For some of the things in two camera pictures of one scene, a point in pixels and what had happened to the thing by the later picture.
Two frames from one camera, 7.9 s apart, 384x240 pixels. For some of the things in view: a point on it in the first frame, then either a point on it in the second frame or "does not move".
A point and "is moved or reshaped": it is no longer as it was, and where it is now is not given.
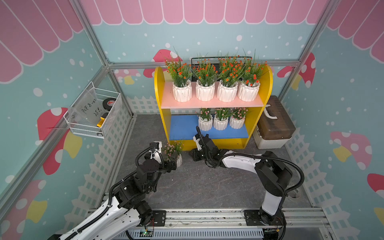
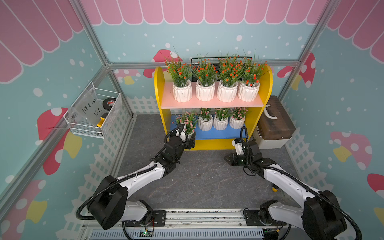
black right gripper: (194, 155) → (232, 160)
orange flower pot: (248, 90) does not move
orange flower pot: (205, 74) does not move
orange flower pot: (232, 69) does not move
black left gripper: (167, 168) → (190, 143)
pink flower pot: (237, 119) does not move
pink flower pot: (174, 149) is moved or reshaped
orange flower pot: (180, 73) does not move
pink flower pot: (205, 119) does not move
